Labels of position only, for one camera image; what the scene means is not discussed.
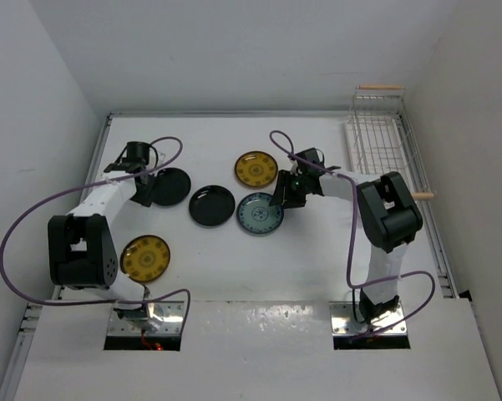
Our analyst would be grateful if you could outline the black plate centre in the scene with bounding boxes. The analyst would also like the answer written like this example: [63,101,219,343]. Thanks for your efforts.
[188,185,236,228]

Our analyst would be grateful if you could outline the black plate far left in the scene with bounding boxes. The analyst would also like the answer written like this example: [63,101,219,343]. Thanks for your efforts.
[151,167,191,207]

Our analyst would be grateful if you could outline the metal base plate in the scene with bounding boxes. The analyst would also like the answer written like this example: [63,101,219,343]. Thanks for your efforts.
[107,301,185,337]
[329,302,408,337]

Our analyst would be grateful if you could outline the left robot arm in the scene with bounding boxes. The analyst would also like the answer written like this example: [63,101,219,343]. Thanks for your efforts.
[48,142,161,332]

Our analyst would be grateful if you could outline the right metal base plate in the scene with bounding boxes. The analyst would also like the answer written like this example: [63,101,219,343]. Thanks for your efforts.
[329,302,408,337]

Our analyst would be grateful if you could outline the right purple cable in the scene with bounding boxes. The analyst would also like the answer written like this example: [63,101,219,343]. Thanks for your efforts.
[269,129,437,339]

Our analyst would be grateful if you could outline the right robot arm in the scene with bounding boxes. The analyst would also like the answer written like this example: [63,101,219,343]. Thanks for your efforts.
[270,148,423,323]

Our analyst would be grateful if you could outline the white wire dish rack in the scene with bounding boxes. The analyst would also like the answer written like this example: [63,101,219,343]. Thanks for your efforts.
[345,84,435,201]

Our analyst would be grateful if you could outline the black plate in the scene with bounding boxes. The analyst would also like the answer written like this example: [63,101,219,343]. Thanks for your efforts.
[151,167,191,207]
[188,185,236,228]

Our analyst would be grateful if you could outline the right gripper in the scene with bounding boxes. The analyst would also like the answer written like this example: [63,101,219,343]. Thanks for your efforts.
[271,170,309,209]

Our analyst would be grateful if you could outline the purple cable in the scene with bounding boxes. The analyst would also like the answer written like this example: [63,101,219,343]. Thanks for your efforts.
[269,129,437,339]
[0,135,192,335]

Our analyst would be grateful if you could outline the blue green patterned plate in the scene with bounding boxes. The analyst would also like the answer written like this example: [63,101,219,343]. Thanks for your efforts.
[236,192,284,236]

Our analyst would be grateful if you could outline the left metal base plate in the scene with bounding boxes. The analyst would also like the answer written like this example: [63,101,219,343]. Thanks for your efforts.
[107,301,185,337]

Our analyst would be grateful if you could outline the yellow patterned plate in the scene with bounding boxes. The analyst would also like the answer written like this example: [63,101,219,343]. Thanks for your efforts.
[234,150,279,189]
[119,235,171,284]

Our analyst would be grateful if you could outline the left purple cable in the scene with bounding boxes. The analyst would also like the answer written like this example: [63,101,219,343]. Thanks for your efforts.
[0,135,192,335]

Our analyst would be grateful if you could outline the aluminium table frame rail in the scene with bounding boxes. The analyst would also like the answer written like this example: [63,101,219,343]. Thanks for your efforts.
[0,110,460,401]

